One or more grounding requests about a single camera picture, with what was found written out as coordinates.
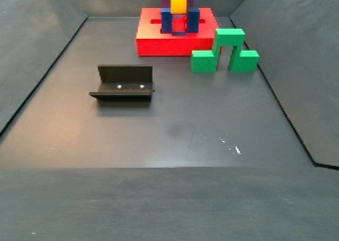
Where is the red board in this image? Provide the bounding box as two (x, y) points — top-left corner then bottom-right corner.
(134, 8), (218, 57)

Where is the blue frame block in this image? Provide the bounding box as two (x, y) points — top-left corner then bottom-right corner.
(160, 8), (200, 36)

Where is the purple block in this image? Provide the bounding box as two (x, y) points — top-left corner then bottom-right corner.
(161, 0), (194, 8)

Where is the black angled bracket holder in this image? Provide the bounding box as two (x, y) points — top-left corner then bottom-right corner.
(87, 64), (153, 100)

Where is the green stepped block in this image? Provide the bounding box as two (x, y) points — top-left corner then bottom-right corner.
(189, 28), (260, 74)

